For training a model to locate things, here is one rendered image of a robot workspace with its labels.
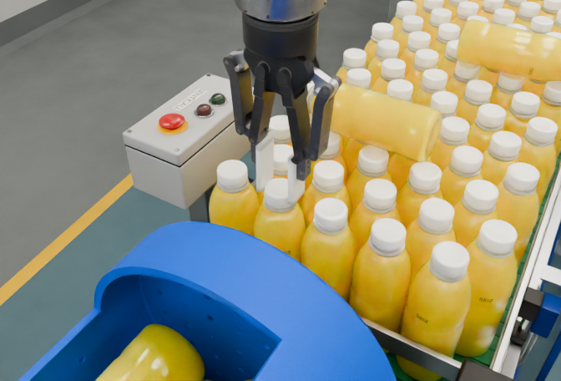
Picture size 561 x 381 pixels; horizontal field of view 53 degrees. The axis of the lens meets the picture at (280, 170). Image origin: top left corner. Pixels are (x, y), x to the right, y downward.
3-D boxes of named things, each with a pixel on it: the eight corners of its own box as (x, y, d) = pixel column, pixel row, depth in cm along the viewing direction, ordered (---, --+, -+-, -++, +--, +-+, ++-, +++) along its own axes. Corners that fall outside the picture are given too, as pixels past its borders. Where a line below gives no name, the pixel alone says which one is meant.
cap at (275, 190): (261, 189, 71) (261, 178, 70) (291, 185, 72) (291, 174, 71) (267, 210, 68) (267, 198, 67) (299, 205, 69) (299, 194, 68)
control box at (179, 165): (133, 188, 84) (120, 130, 78) (212, 124, 98) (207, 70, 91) (185, 211, 80) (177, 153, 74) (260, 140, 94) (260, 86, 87)
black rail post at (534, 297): (506, 338, 75) (523, 300, 70) (512, 322, 77) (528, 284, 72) (523, 346, 74) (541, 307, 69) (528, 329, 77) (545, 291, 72)
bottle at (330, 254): (336, 343, 75) (346, 246, 63) (289, 322, 78) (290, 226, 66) (356, 305, 80) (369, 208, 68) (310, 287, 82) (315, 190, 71)
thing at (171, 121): (154, 128, 79) (153, 121, 78) (170, 115, 81) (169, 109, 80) (174, 135, 77) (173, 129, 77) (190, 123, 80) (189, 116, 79)
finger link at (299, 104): (292, 55, 60) (304, 56, 59) (308, 145, 66) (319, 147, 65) (273, 71, 57) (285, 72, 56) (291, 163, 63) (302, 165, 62)
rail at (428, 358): (198, 260, 80) (196, 245, 78) (201, 256, 80) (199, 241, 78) (482, 395, 64) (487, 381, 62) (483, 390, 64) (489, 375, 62)
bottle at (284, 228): (250, 278, 84) (247, 181, 72) (296, 271, 85) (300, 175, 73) (259, 317, 78) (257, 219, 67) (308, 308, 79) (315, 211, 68)
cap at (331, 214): (339, 234, 65) (340, 222, 64) (308, 223, 67) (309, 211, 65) (351, 213, 68) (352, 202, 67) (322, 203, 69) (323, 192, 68)
